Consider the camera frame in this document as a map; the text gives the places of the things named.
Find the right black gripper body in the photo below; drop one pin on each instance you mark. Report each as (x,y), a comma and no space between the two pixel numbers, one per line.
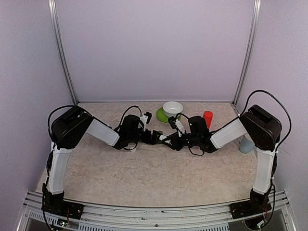
(193,141)

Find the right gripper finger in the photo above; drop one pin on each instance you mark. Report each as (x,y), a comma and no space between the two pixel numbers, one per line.
(173,136)
(171,143)

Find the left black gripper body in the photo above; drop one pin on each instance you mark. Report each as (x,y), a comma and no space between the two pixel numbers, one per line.
(147,139)

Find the small white pill bottle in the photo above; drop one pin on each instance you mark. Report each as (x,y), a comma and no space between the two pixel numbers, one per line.
(162,137)

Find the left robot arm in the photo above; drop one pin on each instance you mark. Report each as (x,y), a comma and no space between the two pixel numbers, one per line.
(67,131)

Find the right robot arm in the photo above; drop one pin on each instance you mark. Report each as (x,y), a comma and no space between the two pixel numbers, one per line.
(263,129)

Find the green plate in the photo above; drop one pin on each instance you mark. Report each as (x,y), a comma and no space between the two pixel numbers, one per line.
(163,115)

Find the white ceramic bowl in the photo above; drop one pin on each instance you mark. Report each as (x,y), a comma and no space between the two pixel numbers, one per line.
(172,108)

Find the red cylindrical container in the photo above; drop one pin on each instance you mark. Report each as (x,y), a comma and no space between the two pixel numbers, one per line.
(208,117)

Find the light blue mug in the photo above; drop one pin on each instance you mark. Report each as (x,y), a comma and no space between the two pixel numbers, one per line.
(246,145)

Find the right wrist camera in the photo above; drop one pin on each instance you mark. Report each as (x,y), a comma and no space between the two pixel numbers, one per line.
(177,125)

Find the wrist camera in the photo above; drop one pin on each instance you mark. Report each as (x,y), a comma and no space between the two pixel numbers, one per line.
(144,120)
(177,125)

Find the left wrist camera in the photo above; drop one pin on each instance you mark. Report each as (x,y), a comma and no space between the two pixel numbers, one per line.
(144,120)

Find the right aluminium frame post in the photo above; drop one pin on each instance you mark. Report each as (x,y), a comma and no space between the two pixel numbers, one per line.
(248,52)

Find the aluminium frame post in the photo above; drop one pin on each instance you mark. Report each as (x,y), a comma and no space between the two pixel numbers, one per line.
(60,48)
(248,52)

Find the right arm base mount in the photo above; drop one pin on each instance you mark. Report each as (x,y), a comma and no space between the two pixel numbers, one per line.
(250,207)

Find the front aluminium rail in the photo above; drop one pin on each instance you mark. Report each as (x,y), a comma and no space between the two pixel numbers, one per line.
(212,217)

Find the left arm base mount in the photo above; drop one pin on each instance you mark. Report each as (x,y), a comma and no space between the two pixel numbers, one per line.
(63,208)

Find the left aluminium frame post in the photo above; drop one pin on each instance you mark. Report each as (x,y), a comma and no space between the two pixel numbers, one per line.
(60,48)

